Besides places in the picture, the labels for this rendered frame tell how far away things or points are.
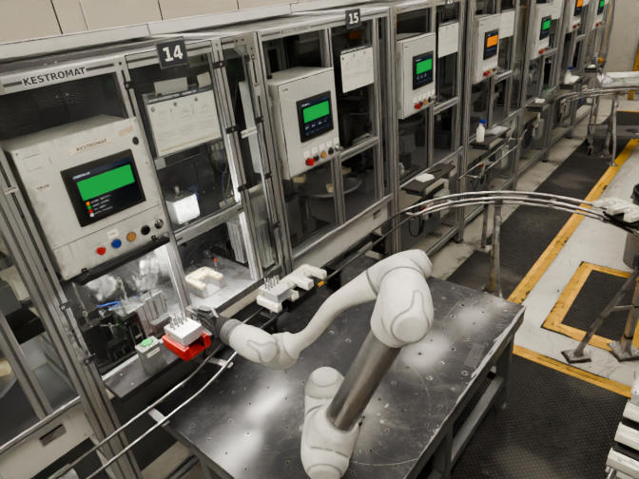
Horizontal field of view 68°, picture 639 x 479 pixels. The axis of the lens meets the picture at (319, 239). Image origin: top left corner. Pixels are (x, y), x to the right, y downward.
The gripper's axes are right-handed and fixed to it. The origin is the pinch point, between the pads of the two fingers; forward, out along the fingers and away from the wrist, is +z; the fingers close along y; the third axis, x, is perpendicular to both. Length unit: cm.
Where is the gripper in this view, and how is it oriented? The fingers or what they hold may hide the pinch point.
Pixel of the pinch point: (194, 311)
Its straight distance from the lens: 186.2
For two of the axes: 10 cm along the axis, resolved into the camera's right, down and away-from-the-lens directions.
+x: -6.5, 4.1, -6.4
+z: -7.6, -2.4, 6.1
